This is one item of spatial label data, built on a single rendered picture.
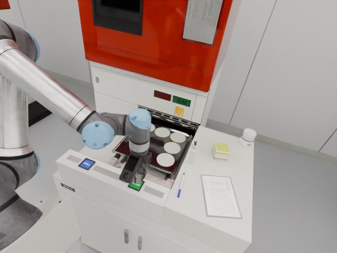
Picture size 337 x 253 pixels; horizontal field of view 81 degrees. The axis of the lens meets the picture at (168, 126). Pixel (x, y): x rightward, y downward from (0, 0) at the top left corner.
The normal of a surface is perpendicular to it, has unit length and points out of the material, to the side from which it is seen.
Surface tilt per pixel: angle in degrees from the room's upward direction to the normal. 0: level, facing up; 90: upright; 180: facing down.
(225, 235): 90
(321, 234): 0
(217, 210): 0
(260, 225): 0
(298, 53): 90
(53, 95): 46
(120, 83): 90
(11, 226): 30
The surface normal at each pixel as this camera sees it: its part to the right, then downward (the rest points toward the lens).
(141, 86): -0.35, 0.53
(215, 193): 0.12, -0.79
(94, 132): 0.07, 0.21
